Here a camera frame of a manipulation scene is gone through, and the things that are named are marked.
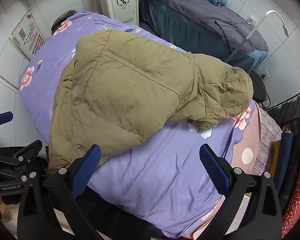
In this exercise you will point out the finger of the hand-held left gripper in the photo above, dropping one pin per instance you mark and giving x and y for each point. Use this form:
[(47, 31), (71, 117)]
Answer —
[(2, 118), (27, 151)]

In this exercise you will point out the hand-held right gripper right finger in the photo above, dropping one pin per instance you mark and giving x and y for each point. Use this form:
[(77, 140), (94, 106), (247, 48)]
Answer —
[(213, 170)]

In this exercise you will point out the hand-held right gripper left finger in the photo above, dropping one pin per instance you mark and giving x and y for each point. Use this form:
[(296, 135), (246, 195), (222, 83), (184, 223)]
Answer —
[(87, 170)]

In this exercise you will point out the khaki hooded puffer jacket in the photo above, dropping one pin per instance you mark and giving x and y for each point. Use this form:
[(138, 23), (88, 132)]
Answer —
[(127, 85)]

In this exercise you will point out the black clothes rack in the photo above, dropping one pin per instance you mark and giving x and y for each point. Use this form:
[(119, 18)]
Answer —
[(290, 101)]

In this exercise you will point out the purple floral blanket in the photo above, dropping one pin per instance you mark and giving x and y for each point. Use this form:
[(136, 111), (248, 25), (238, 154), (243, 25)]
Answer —
[(152, 175)]

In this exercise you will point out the mauve knit blanket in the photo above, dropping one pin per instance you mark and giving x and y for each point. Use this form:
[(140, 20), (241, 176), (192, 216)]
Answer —
[(267, 140)]

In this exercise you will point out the navy hanging garment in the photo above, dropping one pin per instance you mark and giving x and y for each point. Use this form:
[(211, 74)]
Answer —
[(285, 155)]

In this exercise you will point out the black round stool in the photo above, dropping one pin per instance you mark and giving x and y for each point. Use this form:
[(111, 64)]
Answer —
[(258, 87)]

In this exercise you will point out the dark round cushion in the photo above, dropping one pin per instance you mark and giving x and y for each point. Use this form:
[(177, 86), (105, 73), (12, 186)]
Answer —
[(61, 20)]

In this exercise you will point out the dark teal massage bed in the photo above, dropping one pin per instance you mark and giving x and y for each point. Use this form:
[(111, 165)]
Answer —
[(165, 22)]

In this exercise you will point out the white gooseneck lamp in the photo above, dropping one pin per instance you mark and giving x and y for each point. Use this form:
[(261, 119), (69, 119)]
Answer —
[(286, 32)]

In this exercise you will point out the white standing appliance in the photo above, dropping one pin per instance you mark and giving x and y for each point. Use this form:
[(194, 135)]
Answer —
[(120, 7)]

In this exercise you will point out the wall poster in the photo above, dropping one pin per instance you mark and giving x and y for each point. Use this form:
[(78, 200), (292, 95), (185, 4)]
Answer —
[(27, 35)]

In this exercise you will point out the white wall socket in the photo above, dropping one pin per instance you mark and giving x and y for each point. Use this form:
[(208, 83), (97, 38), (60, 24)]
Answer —
[(251, 20), (265, 74)]

